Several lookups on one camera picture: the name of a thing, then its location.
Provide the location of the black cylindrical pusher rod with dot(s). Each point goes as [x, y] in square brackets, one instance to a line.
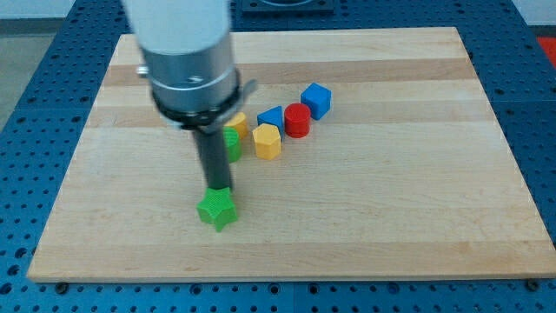
[213, 156]

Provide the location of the red cylinder block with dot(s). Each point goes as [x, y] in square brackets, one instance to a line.
[297, 118]

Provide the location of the yellow hexagon block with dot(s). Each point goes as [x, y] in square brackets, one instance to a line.
[267, 139]

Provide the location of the red object at edge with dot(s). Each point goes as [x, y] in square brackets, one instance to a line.
[548, 45]

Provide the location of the blue triangle block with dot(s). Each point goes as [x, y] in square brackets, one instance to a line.
[273, 116]

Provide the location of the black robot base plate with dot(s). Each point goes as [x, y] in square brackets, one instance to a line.
[266, 6]

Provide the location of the green cylinder block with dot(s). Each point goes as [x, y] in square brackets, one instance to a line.
[233, 144]

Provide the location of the green star block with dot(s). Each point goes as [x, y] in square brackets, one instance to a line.
[217, 208]

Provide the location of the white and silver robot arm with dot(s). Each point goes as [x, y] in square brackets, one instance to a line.
[189, 62]

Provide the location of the blue cube block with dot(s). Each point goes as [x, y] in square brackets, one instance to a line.
[318, 98]

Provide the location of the wooden board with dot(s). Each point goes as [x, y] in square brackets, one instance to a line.
[407, 177]

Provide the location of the yellow block behind rod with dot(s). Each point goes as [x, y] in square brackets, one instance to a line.
[239, 122]

